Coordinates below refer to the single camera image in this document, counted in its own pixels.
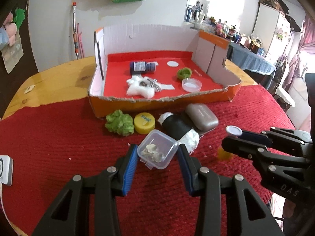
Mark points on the red knitted mat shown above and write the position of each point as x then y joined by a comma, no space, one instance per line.
61,140

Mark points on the dark brown door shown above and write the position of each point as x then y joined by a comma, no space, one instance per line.
14,91

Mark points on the yellow bottle cap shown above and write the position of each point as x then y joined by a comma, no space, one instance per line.
144,123

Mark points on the peach plush toy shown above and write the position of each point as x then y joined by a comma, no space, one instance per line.
11,33

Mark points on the pink hanging cloth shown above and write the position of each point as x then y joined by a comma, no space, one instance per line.
304,54

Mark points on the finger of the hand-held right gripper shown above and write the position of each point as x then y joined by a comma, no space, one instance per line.
256,139
241,147

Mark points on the green crochet ball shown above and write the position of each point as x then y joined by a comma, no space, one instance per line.
184,73
120,123

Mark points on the pink stick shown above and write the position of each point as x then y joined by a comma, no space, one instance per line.
80,41

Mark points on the grey oval case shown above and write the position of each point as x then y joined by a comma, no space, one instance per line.
201,116

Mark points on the black and white sock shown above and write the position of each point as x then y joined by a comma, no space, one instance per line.
176,127

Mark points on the blue cloth covered table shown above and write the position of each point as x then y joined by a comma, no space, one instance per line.
253,60

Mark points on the small yellow toy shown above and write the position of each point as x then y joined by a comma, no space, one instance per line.
225,154

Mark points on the purple plastic bottle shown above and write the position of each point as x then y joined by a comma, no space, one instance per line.
140,67

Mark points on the pink plush toy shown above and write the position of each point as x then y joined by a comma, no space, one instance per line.
8,18

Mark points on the clear round dish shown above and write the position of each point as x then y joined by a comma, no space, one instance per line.
192,85

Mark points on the green plush toy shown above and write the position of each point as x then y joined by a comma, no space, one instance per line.
19,16

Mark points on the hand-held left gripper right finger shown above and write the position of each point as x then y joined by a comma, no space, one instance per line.
185,169

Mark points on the beige tote bag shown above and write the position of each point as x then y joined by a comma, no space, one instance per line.
12,59

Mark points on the white and orange pole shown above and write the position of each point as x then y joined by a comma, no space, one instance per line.
75,29

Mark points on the white square charger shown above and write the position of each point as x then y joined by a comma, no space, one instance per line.
5,170

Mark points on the white refrigerator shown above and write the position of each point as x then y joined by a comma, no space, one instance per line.
268,27

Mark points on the blue plastic bag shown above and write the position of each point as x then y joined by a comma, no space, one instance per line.
3,38

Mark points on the white chair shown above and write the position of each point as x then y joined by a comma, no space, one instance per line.
285,98

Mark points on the orange and white cardboard box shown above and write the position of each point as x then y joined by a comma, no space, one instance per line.
147,39

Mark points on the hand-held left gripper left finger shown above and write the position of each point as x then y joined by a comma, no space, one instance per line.
130,169

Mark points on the row of bottles and jars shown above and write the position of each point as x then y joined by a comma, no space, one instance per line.
236,35

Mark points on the white star plush toy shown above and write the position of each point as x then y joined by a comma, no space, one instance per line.
141,88

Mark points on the small clear plastic box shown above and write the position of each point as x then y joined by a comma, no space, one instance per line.
157,148

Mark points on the small paper tag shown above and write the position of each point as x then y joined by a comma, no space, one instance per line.
29,89

